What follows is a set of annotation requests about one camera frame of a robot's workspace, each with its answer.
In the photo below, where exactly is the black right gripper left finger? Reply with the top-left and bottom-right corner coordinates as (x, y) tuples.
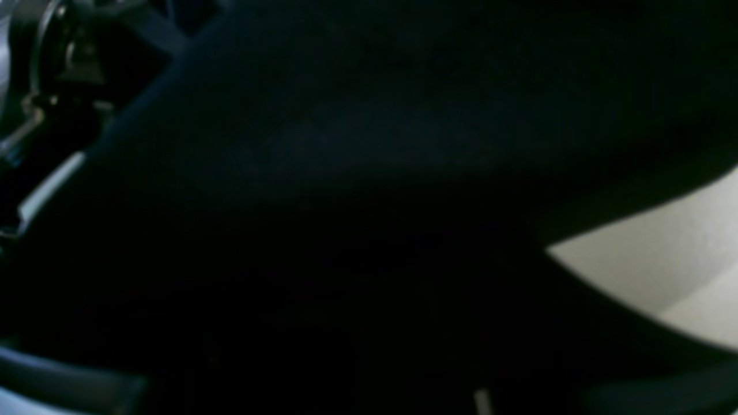
(1, 346), (148, 414)

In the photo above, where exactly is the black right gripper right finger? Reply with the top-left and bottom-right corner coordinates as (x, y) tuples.
(582, 357), (737, 414)

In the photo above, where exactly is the black t-shirt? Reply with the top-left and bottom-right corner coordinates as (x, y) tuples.
(2, 1), (736, 414)

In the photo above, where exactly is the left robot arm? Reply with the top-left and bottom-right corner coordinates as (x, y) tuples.
(1, 1), (190, 247)

